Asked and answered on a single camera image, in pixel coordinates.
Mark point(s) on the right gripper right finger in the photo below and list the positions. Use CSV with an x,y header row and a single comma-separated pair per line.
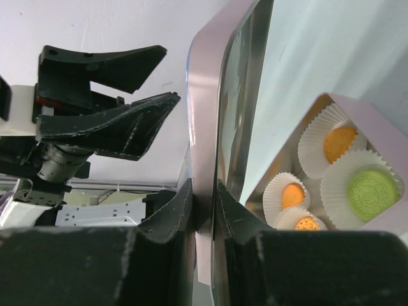
x,y
258,265

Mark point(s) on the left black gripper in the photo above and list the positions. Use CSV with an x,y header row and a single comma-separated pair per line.
x,y
44,149

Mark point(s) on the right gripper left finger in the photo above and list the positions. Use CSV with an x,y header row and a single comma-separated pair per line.
x,y
149,264

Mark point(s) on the yellow round waffle cookie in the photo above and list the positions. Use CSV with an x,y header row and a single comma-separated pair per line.
x,y
307,223

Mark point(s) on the white rectangular tin box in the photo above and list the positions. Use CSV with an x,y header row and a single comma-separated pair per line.
x,y
279,148

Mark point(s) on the silver tin lid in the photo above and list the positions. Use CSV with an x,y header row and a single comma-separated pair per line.
x,y
224,68

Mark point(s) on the orange sandwich cookie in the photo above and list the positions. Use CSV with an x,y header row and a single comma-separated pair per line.
x,y
337,142

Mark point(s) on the green round cookie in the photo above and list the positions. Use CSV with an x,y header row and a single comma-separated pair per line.
x,y
370,192

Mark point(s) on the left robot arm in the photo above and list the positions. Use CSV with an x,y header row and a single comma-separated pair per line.
x,y
25,208

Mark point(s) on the white paper cup near left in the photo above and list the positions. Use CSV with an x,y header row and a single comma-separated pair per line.
x,y
289,217

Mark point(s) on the white paper cup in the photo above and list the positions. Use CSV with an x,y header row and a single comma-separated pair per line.
x,y
310,146
333,188
289,217
272,195

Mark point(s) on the white paper cup far left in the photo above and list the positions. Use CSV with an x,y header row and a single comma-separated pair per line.
x,y
272,195

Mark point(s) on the white paper cup far right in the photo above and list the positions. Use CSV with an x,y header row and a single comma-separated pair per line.
x,y
333,188

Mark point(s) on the white paper cup near right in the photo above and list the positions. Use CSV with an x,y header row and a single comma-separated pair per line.
x,y
310,146

